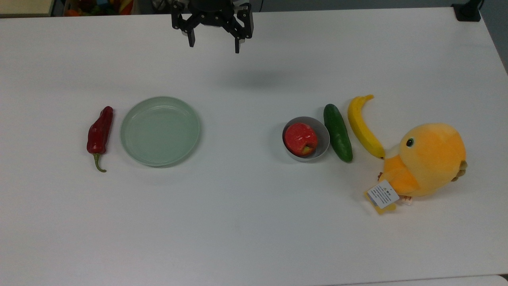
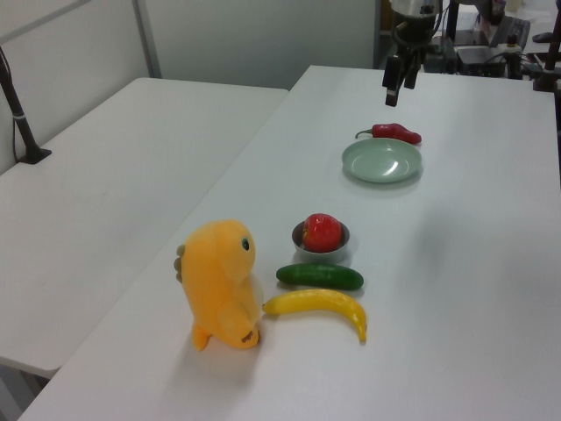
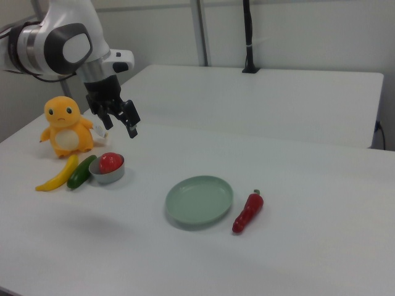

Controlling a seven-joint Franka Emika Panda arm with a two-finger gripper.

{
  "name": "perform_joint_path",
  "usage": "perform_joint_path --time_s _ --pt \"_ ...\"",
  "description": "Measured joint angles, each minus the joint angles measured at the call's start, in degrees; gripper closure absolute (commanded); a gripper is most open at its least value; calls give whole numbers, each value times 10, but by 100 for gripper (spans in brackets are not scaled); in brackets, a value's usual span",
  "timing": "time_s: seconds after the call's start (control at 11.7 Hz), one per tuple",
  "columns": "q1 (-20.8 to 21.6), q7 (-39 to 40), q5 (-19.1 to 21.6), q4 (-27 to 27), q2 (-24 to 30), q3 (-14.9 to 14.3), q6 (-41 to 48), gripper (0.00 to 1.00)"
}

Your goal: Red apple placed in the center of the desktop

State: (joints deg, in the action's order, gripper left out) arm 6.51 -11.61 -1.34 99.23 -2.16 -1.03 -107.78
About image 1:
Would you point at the grey round bowl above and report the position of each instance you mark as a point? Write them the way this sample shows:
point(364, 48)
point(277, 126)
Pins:
point(323, 139)

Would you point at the black table clamp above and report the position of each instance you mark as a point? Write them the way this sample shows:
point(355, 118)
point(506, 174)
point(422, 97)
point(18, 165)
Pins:
point(467, 11)

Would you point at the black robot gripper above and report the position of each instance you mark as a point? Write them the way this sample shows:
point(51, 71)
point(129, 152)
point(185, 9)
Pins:
point(210, 14)

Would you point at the yellow banana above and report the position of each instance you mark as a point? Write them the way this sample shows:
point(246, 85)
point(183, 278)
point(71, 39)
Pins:
point(363, 129)

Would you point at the red apple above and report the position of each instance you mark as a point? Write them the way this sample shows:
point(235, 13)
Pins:
point(301, 139)

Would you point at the green cucumber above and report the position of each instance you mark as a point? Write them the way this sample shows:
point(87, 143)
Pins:
point(337, 133)

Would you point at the pale green round plate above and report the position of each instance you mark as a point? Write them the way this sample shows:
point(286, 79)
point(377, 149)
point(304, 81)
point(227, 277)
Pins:
point(160, 131)

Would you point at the orange plush bird toy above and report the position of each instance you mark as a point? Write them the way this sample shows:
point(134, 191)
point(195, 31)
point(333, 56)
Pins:
point(430, 159)

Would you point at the box of colourful toys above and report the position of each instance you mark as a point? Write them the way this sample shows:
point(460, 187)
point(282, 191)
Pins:
point(99, 7)

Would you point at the red chili pepper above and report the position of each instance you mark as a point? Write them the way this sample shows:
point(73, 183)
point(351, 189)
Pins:
point(100, 131)

